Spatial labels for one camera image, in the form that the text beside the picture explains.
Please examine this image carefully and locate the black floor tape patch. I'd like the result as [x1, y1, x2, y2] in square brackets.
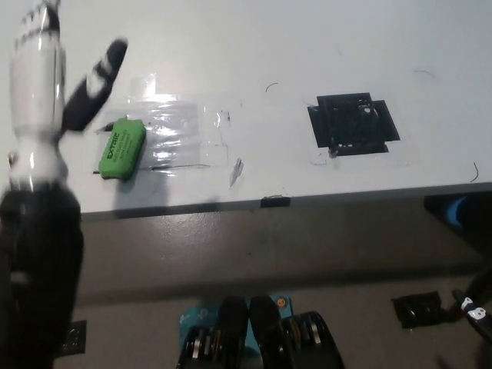
[391, 291, 455, 330]
[57, 319, 88, 357]

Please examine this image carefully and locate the small black edge tape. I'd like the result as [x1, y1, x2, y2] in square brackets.
[260, 194, 291, 209]

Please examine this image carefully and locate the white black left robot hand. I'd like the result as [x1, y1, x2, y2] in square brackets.
[7, 0, 130, 189]

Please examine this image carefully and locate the small clear tape scrap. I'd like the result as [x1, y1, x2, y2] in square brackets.
[228, 157, 245, 188]

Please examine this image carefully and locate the green whiteboard eraser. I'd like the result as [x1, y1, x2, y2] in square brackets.
[98, 118, 148, 181]

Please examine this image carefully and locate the large clear tape sheet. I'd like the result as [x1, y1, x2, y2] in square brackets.
[108, 100, 231, 170]

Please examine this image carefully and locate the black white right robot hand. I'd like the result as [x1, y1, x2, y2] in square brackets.
[451, 264, 492, 351]

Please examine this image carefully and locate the black blue object under desk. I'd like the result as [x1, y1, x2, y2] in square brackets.
[422, 194, 492, 232]

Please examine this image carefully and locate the black tape patch on desk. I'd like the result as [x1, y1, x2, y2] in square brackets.
[306, 91, 401, 157]

